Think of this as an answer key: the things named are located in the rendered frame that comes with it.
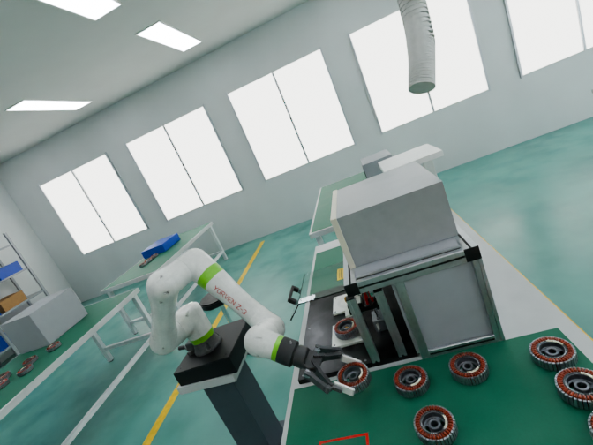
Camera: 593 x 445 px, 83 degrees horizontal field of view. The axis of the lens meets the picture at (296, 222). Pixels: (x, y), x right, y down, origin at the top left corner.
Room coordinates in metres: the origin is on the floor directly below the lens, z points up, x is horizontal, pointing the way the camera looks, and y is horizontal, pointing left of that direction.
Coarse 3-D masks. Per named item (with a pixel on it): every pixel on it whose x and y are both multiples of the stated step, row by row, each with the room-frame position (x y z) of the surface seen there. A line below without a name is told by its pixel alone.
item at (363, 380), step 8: (344, 368) 0.98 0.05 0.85; (352, 368) 0.97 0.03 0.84; (360, 368) 0.95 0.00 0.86; (344, 376) 0.96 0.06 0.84; (352, 376) 0.95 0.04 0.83; (360, 376) 0.91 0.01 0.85; (368, 376) 0.91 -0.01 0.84; (344, 384) 0.91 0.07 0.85; (352, 384) 0.90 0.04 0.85; (360, 384) 0.89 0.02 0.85; (368, 384) 0.90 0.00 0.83
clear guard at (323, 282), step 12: (336, 264) 1.33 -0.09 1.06; (312, 276) 1.31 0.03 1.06; (324, 276) 1.27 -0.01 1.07; (336, 276) 1.22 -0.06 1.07; (300, 288) 1.28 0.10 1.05; (312, 288) 1.21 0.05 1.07; (324, 288) 1.17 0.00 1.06; (336, 288) 1.13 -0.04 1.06; (300, 300) 1.16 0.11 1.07; (312, 300) 1.13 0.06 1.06
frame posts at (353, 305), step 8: (376, 296) 1.02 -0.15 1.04; (384, 296) 1.01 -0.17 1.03; (352, 304) 1.05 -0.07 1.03; (384, 304) 1.02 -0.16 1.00; (352, 312) 1.04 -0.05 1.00; (360, 312) 1.06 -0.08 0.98; (384, 312) 1.02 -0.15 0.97; (360, 320) 1.04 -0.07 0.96; (392, 320) 1.01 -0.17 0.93; (360, 328) 1.04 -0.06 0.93; (392, 328) 1.02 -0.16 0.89; (368, 336) 1.04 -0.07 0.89; (392, 336) 1.02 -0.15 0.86; (400, 336) 1.02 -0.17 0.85; (368, 344) 1.05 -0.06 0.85; (400, 344) 1.02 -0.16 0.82; (368, 352) 1.04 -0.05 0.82; (376, 352) 1.04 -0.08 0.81; (400, 352) 1.02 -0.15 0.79; (376, 360) 1.05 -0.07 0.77
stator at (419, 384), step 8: (400, 368) 0.95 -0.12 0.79; (408, 368) 0.94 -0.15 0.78; (416, 368) 0.92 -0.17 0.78; (400, 376) 0.92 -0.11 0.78; (408, 376) 0.91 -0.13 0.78; (416, 376) 0.92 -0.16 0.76; (424, 376) 0.88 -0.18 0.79; (400, 384) 0.89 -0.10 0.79; (408, 384) 0.89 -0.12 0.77; (416, 384) 0.86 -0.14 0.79; (424, 384) 0.86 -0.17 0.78; (400, 392) 0.88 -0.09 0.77; (408, 392) 0.85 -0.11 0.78; (416, 392) 0.85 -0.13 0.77; (424, 392) 0.85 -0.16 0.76
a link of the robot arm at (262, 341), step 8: (256, 328) 1.08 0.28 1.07; (264, 328) 1.08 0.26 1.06; (272, 328) 1.11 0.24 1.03; (248, 336) 1.06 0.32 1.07; (256, 336) 1.05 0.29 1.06; (264, 336) 1.05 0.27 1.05; (272, 336) 1.05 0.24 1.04; (280, 336) 1.05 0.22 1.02; (248, 344) 1.05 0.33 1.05; (256, 344) 1.03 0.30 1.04; (264, 344) 1.03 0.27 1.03; (272, 344) 1.03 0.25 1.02; (248, 352) 1.05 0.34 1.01; (256, 352) 1.03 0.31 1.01; (264, 352) 1.02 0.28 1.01; (272, 352) 1.02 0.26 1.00; (272, 360) 1.03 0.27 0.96
